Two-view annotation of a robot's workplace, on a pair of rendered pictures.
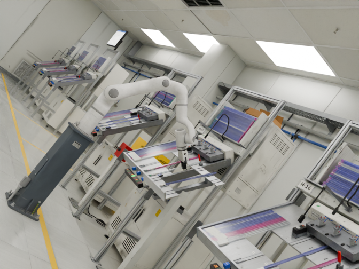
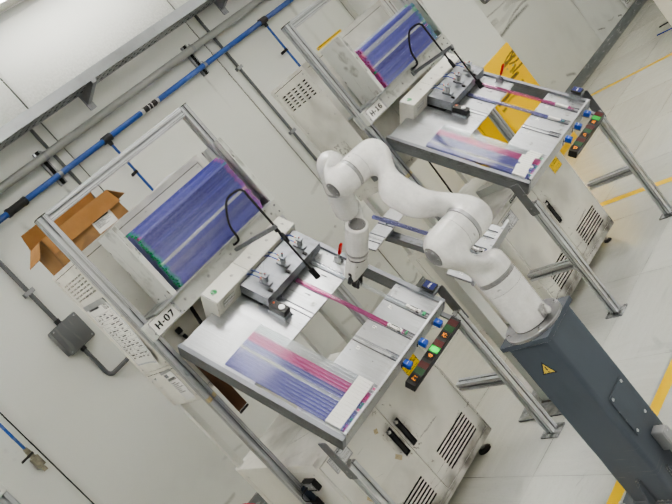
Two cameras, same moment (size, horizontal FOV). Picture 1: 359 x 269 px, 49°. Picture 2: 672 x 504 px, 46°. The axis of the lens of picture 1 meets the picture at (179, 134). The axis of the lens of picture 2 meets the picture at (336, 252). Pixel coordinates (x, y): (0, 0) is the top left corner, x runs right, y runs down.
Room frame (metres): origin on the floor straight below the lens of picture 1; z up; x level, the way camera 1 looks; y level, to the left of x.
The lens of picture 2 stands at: (3.43, 2.72, 1.68)
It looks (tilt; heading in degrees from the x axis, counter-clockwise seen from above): 11 degrees down; 265
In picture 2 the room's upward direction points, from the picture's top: 41 degrees counter-clockwise
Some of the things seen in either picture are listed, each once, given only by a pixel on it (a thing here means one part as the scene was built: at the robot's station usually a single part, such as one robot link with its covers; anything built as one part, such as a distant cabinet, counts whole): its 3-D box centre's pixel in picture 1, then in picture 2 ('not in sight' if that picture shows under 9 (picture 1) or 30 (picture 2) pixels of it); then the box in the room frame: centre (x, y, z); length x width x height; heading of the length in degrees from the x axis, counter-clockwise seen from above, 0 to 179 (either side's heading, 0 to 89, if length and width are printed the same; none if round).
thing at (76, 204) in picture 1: (104, 176); not in sight; (4.03, 0.34, 0.39); 0.24 x 0.24 x 0.78; 30
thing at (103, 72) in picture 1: (86, 91); not in sight; (7.71, 1.92, 0.95); 1.36 x 0.82 x 1.90; 120
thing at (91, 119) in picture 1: (89, 121); (515, 299); (2.95, 0.58, 0.79); 0.19 x 0.19 x 0.18
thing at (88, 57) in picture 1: (72, 80); not in sight; (8.97, 2.65, 0.95); 1.37 x 0.82 x 1.90; 120
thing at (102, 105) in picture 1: (107, 99); (464, 253); (2.98, 0.59, 1.00); 0.19 x 0.12 x 0.24; 16
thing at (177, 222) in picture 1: (158, 237); (367, 454); (3.64, -0.43, 0.31); 0.70 x 0.65 x 0.62; 30
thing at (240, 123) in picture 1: (235, 126); (194, 222); (3.53, -0.35, 1.52); 0.51 x 0.13 x 0.27; 30
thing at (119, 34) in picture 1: (118, 40); not in sight; (7.64, 2.05, 2.10); 0.58 x 0.14 x 0.41; 30
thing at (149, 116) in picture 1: (121, 149); not in sight; (4.79, 0.44, 0.66); 1.01 x 0.73 x 1.31; 120
